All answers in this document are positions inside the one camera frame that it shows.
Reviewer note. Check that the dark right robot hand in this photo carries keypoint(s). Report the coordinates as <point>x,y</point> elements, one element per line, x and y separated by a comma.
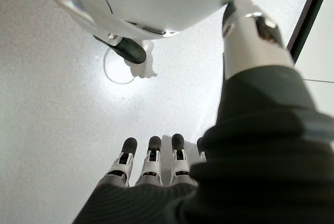
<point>261,156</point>

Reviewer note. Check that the dark door frame strip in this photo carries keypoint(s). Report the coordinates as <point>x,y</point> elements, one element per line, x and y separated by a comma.
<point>310,17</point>

